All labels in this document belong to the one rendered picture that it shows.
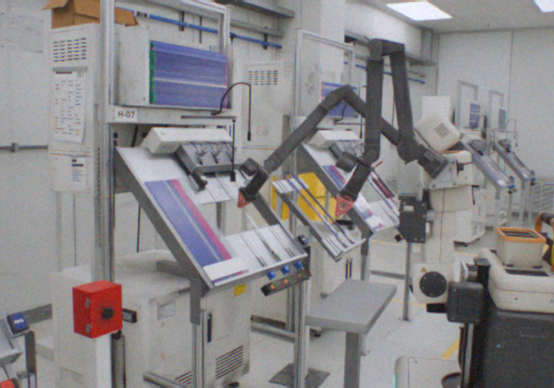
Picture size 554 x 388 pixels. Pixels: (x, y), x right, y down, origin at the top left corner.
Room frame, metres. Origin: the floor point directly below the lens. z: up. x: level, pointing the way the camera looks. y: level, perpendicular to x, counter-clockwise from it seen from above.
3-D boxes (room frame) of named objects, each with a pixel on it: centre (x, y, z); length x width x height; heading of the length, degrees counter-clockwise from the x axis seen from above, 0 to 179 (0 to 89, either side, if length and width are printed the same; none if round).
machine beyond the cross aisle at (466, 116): (6.80, -2.22, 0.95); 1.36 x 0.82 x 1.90; 56
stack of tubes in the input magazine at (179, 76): (2.62, 0.42, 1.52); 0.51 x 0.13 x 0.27; 146
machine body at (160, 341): (2.64, 0.55, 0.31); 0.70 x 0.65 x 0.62; 146
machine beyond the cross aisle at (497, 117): (8.00, -3.04, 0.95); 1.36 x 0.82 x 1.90; 56
